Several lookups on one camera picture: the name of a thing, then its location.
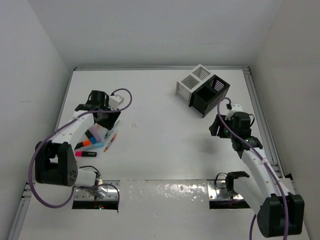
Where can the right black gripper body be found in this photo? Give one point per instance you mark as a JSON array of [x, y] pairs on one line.
[[222, 131]]

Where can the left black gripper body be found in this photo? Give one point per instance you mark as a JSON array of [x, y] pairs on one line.
[[107, 119]]

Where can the orange gel pen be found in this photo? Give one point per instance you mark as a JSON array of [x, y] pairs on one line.
[[110, 142]]

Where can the blue gel pen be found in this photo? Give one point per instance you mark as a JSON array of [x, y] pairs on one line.
[[107, 134]]

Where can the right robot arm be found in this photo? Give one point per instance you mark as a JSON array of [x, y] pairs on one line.
[[278, 211]]

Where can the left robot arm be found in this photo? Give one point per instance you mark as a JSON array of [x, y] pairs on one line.
[[55, 163]]

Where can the purple highlighter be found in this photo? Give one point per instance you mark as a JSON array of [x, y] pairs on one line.
[[94, 131]]

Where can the blue highlighter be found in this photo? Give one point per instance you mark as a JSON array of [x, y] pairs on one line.
[[98, 144]]

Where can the orange highlighter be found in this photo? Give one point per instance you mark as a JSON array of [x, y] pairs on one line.
[[83, 144]]

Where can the black slotted container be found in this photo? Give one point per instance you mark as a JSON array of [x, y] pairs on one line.
[[207, 96]]

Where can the pink highlighter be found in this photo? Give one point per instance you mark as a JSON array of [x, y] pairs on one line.
[[85, 154]]

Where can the white slotted container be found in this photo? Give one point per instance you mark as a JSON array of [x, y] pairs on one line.
[[192, 81]]

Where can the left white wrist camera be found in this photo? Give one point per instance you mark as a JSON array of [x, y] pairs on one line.
[[115, 101]]

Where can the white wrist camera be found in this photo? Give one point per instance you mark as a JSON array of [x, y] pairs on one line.
[[233, 108], [115, 101]]

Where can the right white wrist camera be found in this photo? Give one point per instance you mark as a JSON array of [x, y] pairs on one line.
[[233, 108]]

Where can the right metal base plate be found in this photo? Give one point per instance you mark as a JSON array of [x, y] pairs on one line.
[[217, 191]]

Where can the metal base plate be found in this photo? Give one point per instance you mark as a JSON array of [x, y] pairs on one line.
[[217, 191], [107, 192]]

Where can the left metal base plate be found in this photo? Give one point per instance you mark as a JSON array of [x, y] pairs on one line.
[[107, 192]]

